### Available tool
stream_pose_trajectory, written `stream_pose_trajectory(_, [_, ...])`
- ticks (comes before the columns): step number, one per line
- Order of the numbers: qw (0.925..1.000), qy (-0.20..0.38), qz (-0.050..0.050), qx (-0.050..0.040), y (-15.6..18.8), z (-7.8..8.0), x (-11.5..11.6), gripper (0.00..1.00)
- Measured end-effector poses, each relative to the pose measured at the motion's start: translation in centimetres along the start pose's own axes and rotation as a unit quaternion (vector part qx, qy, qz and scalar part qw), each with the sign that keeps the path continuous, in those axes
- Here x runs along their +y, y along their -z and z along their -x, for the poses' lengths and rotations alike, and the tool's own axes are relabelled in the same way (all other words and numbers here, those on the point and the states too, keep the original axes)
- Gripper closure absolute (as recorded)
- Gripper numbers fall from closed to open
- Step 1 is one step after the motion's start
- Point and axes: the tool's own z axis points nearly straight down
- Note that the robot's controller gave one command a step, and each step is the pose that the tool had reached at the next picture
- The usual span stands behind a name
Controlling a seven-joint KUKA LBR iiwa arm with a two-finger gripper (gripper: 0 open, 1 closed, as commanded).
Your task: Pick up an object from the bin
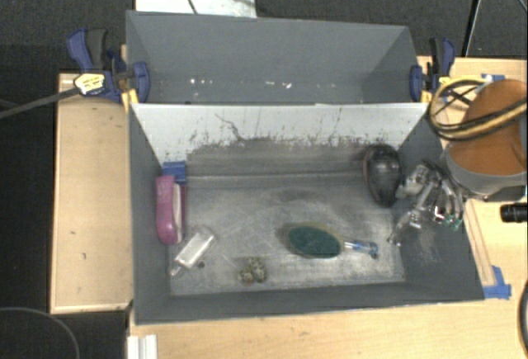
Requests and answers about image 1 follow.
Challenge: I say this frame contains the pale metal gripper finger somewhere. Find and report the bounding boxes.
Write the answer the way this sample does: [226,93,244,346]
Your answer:
[394,165,431,201]
[386,208,423,248]

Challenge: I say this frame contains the black egg-shaped object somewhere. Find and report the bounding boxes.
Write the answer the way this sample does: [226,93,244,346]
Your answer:
[362,144,403,209]

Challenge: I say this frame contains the grey metal bin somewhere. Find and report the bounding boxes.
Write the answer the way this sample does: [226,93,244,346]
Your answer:
[125,10,486,325]

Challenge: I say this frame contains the speckled toy frog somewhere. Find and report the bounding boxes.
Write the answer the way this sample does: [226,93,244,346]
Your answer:
[236,256,270,285]

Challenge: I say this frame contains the pink and white brush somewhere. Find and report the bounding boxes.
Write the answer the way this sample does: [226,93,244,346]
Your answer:
[154,175,187,246]

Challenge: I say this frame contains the pale wood flat board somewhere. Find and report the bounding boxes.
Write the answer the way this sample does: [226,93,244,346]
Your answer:
[49,72,135,315]

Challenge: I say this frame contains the black cylinder on white bracket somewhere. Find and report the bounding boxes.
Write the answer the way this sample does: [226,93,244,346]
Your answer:
[499,202,528,224]

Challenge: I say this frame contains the green brush with clear handle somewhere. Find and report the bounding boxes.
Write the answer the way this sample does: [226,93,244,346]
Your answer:
[279,222,380,261]

